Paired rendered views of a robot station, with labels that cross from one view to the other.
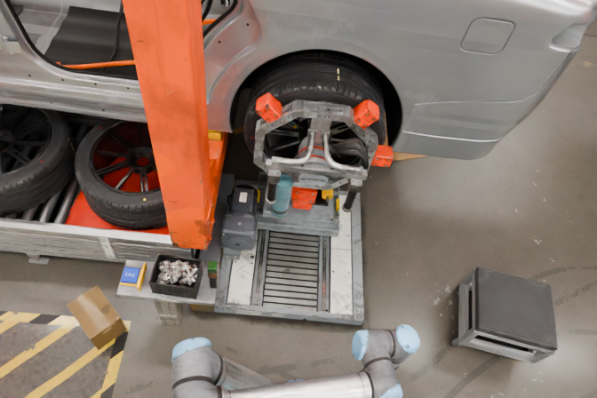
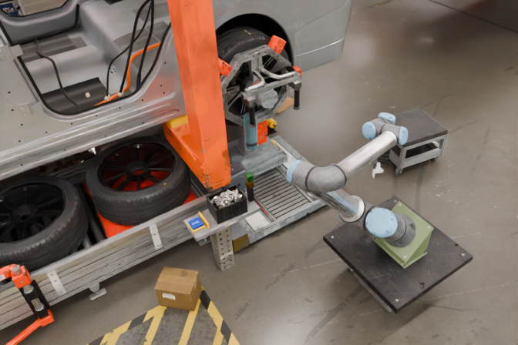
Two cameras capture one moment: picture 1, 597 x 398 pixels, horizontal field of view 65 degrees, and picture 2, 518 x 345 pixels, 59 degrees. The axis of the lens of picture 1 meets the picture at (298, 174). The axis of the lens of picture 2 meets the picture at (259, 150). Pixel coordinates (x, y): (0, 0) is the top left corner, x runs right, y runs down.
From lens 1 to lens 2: 145 cm
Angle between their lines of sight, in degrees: 22
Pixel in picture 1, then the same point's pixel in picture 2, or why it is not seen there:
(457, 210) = (339, 116)
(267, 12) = not seen: hidden behind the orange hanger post
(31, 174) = (71, 214)
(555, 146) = (361, 61)
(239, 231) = (236, 172)
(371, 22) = not seen: outside the picture
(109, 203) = (143, 198)
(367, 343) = (372, 123)
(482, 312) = not seen: hidden behind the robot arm
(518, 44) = not seen: outside the picture
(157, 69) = (195, 23)
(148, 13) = not seen: outside the picture
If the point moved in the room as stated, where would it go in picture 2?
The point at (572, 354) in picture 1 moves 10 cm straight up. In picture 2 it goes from (455, 144) to (459, 135)
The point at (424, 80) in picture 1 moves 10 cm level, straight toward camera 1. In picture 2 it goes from (294, 13) to (297, 18)
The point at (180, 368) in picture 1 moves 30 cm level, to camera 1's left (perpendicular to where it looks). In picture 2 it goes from (302, 170) to (241, 192)
